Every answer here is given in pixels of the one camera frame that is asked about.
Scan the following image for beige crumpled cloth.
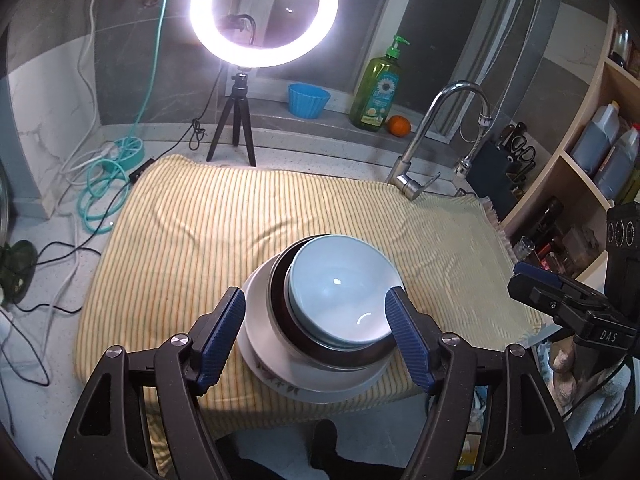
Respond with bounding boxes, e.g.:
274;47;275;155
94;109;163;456
547;337;631;436

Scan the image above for blue ribbed plastic cup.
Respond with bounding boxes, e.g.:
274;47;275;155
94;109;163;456
287;83;332;120

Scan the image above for white cable with plug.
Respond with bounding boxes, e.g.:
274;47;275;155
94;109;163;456
60;0;126;176

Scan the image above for round teal power strip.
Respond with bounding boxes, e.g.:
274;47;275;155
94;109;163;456
97;137;147;171

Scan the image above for beige wooden shelf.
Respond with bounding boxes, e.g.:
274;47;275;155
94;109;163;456
500;10;640;281

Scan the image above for teal power cable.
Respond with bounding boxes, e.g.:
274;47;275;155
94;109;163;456
77;0;176;236

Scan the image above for yellow striped cloth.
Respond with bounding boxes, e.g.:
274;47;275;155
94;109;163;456
75;154;548;461

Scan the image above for chrome kitchen faucet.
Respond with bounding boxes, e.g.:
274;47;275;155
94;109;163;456
386;80;492;202

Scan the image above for black handled scissors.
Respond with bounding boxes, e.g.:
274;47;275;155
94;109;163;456
510;142;536;171

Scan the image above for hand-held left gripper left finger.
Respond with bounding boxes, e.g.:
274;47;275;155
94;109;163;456
52;286;247;480

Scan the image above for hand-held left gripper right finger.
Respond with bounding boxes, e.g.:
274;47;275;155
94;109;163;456
384;286;581;480

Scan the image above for light blue ceramic bowl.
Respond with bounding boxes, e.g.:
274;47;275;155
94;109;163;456
285;234;406;348

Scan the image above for red steel bowl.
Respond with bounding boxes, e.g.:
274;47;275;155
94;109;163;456
270;235;401;371

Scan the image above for black knife block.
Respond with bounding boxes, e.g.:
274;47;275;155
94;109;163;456
467;122;538;211

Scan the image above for dark liquid plastic jug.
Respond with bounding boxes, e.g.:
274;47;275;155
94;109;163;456
595;122;640;201
570;101;623;177

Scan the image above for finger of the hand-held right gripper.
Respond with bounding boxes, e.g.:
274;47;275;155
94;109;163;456
514;260;616;311
507;272;640;358

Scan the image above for white ring light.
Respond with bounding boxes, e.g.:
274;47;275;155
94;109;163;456
189;0;340;68

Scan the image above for white pink floral plate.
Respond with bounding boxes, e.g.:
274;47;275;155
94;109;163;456
235;260;396;406

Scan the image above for green dish soap bottle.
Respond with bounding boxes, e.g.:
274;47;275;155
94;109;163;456
349;35;403;133

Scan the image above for dark glass bottle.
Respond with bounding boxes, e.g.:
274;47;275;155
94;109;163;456
525;197;565;251

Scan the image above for black mini tripod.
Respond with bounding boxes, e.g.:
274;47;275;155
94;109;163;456
206;67;257;167

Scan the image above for black cable with inline switch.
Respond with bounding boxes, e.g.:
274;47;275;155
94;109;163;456
0;67;223;386

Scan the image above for steel pot lid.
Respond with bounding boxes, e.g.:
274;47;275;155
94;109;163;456
0;160;13;241

